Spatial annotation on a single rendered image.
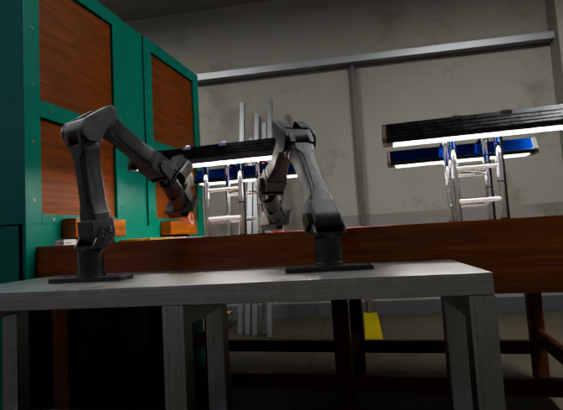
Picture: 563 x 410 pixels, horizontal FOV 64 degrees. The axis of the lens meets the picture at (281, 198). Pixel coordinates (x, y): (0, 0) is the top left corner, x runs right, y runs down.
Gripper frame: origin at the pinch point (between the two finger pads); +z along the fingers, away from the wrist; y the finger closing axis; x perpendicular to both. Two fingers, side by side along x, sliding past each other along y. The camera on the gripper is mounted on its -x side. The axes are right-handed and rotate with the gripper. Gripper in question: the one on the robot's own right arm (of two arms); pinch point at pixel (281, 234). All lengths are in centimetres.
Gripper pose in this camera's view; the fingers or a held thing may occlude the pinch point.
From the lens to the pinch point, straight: 160.9
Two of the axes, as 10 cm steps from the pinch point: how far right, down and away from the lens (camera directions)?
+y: -9.6, 0.8, 2.5
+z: 2.4, 6.9, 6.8
